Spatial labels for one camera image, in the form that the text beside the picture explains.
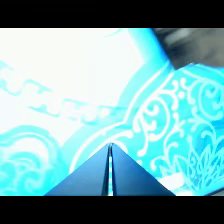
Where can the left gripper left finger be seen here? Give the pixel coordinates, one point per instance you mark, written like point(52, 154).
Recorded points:
point(87, 180)

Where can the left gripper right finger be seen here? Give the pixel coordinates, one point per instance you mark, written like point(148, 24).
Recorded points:
point(133, 180)

